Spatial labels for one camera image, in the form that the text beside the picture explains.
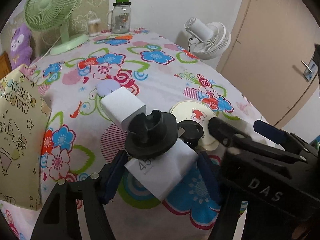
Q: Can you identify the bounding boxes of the white fan power cord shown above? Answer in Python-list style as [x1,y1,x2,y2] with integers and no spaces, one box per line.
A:
[30,35,63,66]

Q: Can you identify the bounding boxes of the green desk fan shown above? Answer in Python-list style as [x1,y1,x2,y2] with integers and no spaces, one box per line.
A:
[24,0,89,55]

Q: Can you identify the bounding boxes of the cotton swab container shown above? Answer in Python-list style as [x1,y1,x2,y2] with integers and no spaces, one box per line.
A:
[87,18,101,37]

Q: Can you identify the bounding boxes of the orange handled scissors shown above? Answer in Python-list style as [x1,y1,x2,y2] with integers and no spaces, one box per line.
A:
[106,35,133,41]

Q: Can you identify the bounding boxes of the beige door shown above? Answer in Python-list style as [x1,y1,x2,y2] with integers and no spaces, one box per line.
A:
[217,0,319,128]

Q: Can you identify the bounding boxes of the glass mason jar mug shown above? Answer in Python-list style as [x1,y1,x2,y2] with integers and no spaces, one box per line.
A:
[107,2,131,34]

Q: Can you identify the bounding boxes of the yellow cartoon fabric storage box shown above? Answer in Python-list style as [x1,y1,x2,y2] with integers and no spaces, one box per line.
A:
[1,64,51,210]

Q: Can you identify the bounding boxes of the metal door handle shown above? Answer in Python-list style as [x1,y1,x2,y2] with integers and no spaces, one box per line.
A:
[301,54,318,82]

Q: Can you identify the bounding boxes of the beige cartoon wall sheet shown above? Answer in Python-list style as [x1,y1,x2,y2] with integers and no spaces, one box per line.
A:
[1,0,109,57]

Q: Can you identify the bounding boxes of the white 45W charger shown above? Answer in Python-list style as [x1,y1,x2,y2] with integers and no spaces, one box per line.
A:
[125,139,199,201]

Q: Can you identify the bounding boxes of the lilac oval pebble object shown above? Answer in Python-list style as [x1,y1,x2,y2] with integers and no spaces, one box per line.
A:
[95,79,120,98]

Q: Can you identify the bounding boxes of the purple plush toy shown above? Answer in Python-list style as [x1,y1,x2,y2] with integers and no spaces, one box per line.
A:
[9,23,33,69]

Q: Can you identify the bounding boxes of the round cream cartoon mirror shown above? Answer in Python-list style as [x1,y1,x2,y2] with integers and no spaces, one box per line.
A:
[169,100,219,151]

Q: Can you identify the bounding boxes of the floral tablecloth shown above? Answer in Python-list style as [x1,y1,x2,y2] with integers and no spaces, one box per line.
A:
[1,30,274,239]

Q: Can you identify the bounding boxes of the white charger adapter block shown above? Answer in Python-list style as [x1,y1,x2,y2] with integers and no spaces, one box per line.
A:
[100,87,146,132]

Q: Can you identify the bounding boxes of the wooden chair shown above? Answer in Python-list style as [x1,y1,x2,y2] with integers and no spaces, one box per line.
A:
[0,51,12,79]

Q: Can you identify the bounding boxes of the white clip fan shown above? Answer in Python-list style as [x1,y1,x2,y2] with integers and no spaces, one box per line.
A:
[184,17,232,60]

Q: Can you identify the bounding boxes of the black phone holder mount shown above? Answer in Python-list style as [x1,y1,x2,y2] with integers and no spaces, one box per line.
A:
[124,109,205,159]

